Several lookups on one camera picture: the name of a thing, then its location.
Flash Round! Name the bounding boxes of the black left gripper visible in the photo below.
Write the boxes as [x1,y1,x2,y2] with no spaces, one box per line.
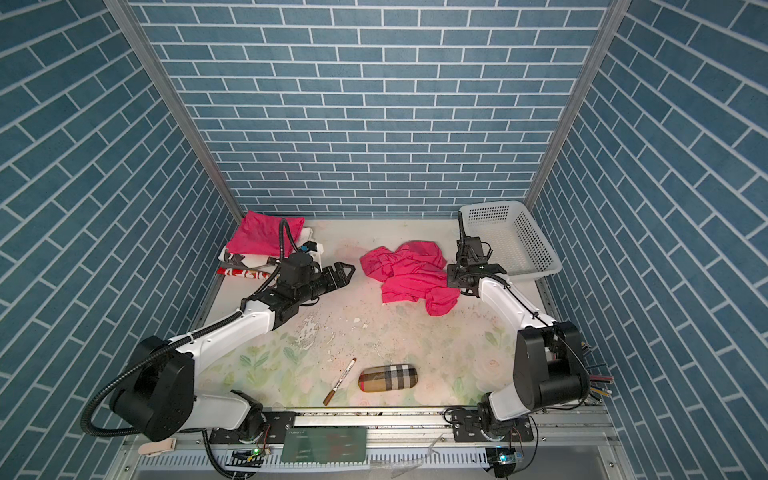
[294,261,356,306]

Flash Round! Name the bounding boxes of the magenta t shirt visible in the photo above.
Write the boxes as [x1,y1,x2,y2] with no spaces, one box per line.
[360,241,460,316]
[226,211,305,257]

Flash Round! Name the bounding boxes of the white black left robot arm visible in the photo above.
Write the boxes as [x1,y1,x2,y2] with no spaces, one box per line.
[80,220,356,443]

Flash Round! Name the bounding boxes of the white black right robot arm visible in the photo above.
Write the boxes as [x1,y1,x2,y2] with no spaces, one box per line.
[447,235,590,438]

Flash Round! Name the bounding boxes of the white perforated plastic basket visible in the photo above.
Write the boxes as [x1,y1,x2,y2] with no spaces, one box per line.
[459,201,562,282]

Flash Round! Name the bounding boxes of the folded magenta t shirt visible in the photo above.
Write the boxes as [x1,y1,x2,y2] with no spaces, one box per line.
[226,211,305,257]

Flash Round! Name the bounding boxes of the plaid beige glasses case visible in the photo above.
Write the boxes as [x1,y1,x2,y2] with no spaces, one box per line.
[358,363,418,393]

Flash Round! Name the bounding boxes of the coloured pencils bundle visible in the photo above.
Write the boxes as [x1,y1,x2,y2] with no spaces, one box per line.
[581,341,614,405]

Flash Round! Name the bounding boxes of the pink eraser block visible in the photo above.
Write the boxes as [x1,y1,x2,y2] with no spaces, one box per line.
[138,437,177,457]

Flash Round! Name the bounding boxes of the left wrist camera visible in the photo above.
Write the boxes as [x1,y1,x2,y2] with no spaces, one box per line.
[299,240,324,258]

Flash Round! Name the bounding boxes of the brown handled marker pen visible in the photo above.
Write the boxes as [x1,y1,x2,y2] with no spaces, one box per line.
[323,357,357,407]

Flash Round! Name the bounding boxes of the aluminium front rail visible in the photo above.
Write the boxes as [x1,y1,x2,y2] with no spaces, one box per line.
[108,405,634,479]

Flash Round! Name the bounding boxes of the aluminium right corner post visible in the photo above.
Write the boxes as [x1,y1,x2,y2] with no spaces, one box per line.
[524,0,631,211]

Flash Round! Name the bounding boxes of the aluminium corner post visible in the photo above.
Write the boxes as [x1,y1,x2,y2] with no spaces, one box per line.
[104,0,244,222]
[524,0,631,211]

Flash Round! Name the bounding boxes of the aluminium left corner post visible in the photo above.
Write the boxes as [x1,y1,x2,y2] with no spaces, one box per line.
[104,0,244,222]

